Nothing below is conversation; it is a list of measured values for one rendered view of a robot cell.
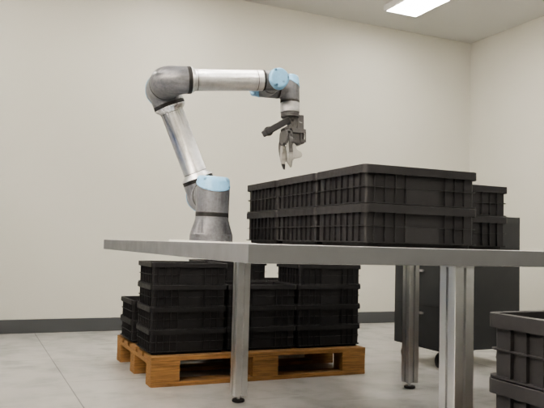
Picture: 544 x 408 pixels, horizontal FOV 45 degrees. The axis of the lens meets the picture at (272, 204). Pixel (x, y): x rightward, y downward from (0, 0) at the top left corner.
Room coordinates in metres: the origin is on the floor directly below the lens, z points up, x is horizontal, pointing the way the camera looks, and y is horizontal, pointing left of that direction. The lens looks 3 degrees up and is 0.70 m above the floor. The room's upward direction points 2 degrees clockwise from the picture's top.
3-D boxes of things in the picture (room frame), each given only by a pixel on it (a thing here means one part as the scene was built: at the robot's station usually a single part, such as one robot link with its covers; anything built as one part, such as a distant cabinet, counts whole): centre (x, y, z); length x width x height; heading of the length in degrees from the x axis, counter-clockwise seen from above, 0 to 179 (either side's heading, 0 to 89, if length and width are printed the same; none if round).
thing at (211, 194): (2.32, 0.21, 0.87); 0.13 x 0.12 x 0.14; 18
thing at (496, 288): (4.14, -1.15, 0.45); 0.62 x 0.45 x 0.90; 114
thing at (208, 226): (2.32, 0.21, 0.75); 0.15 x 0.15 x 0.10
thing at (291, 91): (2.54, -0.05, 1.30); 0.09 x 0.08 x 0.11; 108
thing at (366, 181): (2.04, -0.38, 0.87); 0.40 x 0.30 x 0.11; 114
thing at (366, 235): (2.04, -0.38, 0.76); 0.40 x 0.30 x 0.12; 114
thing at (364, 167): (2.04, -0.38, 0.92); 0.40 x 0.30 x 0.02; 114
